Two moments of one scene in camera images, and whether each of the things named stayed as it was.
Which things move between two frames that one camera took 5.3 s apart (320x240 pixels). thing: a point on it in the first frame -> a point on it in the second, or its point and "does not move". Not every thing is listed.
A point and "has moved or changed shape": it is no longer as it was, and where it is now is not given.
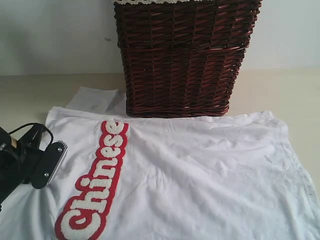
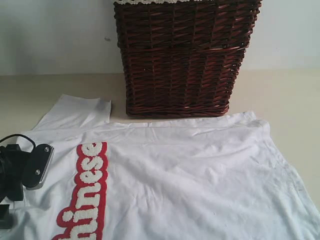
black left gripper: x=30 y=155 -> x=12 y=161
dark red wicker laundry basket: x=183 y=59 does not move
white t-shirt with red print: x=133 y=177 has moved or changed shape
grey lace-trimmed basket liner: x=152 y=2 does not move
